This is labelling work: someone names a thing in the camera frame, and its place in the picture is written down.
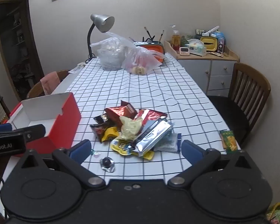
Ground small yellow snack packet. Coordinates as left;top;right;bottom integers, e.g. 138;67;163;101
101;126;120;143

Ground dark wooden bookshelf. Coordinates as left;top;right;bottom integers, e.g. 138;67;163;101
0;0;45;101

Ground grey wooden cabinet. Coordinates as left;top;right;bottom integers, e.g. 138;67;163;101
164;40;240;96

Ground foil-wrapped chocolate ball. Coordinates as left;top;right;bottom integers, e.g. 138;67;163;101
99;157;115;172

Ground yellow cartoon snack packet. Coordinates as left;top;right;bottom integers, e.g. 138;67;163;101
110;139;154;160

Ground orange drink bottle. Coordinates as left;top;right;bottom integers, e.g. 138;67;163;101
171;24;181;52

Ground red snack packet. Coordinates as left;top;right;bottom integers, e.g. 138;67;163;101
136;108;168;126

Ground black snack packet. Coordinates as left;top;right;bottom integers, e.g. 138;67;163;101
94;113;112;124

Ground clear plastic bag with bowl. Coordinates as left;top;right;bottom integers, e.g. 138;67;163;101
90;31;133;71

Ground pink towel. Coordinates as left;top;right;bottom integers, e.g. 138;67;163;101
40;71;61;95

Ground orange collapsible basket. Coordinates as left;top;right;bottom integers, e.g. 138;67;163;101
133;41;165;66

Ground green snack packet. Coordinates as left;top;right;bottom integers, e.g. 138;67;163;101
219;130;238;154

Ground cream yellow snack packet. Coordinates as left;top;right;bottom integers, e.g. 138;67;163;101
119;116;144;140

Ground dark brown foil packet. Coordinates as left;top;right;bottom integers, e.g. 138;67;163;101
90;122;115;143

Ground grey desk lamp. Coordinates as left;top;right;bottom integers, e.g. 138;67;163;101
87;13;115;60

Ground wooden chair with towel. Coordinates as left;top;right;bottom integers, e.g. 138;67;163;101
26;69;70;99

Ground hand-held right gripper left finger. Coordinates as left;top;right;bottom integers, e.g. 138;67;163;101
15;139;106;189

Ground plastic bag of snacks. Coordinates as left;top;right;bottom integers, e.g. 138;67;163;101
121;45;166;75

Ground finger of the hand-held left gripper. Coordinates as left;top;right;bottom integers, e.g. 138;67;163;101
0;123;13;133
0;124;46;143

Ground red cardboard box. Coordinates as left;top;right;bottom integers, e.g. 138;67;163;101
6;92;82;154

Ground tissue pack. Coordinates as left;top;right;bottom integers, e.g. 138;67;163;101
185;39;208;56

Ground yellow woven basket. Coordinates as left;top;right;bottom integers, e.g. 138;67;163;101
265;202;280;224

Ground papers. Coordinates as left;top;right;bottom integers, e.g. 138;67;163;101
69;62;87;74

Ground blue box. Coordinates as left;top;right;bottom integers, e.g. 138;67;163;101
216;31;226;53

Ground white blue-edged snack packet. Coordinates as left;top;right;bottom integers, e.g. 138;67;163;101
154;132;182;153

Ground white checked tablecloth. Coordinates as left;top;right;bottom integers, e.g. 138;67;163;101
3;52;242;180

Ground light blue snack packet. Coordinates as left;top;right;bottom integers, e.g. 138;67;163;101
141;119;164;133

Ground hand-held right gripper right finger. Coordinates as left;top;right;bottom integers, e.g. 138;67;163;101
167;139;257;189

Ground dark wooden chair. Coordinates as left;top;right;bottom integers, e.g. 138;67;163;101
206;63;272;146

